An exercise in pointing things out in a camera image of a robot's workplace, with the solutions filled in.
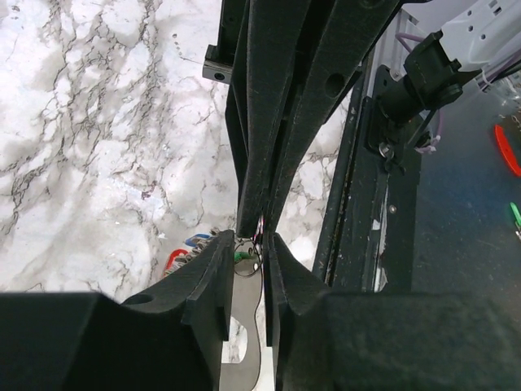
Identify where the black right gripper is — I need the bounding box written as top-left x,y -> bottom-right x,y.
203,1 -> 401,236

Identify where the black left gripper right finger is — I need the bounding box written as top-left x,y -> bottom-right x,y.
263,234 -> 520,390

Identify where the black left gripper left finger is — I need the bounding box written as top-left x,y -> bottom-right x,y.
1,230 -> 234,390

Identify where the red key tag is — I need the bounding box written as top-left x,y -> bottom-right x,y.
163,248 -> 189,275

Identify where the blue key tag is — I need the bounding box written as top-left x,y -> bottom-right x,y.
185,233 -> 212,248

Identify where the green key tag with key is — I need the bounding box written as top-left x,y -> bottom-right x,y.
234,252 -> 252,262

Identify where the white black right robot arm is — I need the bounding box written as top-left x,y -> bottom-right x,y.
203,1 -> 520,237

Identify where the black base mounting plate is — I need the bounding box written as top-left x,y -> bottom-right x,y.
312,72 -> 421,293

